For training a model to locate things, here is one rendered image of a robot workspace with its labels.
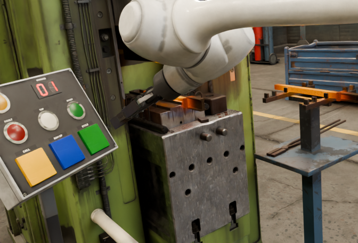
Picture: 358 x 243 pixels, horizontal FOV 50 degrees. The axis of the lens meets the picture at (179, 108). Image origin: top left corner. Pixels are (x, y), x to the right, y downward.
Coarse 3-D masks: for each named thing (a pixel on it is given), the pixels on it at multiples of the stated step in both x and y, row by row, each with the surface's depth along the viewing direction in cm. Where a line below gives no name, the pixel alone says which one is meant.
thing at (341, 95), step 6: (276, 84) 179; (282, 84) 178; (282, 90) 175; (288, 90) 172; (294, 90) 169; (300, 90) 166; (306, 90) 163; (312, 90) 160; (318, 90) 159; (324, 90) 157; (330, 96) 153; (336, 96) 150; (342, 96) 149; (348, 96) 147; (354, 96) 145; (354, 102) 144
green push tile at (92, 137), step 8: (88, 128) 108; (96, 128) 110; (80, 136) 105; (88, 136) 106; (96, 136) 108; (104, 136) 111; (88, 144) 105; (96, 144) 107; (104, 144) 109; (96, 152) 107
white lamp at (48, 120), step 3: (45, 114) 100; (48, 114) 101; (51, 114) 102; (42, 117) 99; (45, 117) 100; (48, 117) 100; (51, 117) 101; (54, 117) 102; (42, 120) 99; (45, 120) 99; (48, 120) 100; (51, 120) 101; (54, 120) 101; (45, 123) 99; (48, 123) 100; (51, 123) 100; (54, 123) 101; (48, 126) 99; (51, 126) 100; (54, 126) 101
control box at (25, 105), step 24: (72, 72) 115; (24, 96) 99; (48, 96) 104; (72, 96) 110; (0, 120) 91; (24, 120) 95; (72, 120) 106; (96, 120) 112; (0, 144) 88; (24, 144) 92; (48, 144) 98; (0, 168) 87; (72, 168) 99; (0, 192) 90; (24, 192) 87
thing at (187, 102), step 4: (180, 96) 149; (188, 96) 142; (192, 96) 142; (196, 96) 141; (180, 100) 146; (184, 100) 142; (188, 100) 143; (192, 100) 141; (196, 100) 139; (200, 100) 136; (184, 104) 142; (188, 104) 143; (192, 104) 141; (196, 104) 139; (200, 104) 137; (204, 104) 137; (188, 108) 143; (192, 108) 141; (196, 108) 139; (200, 108) 138; (204, 108) 137
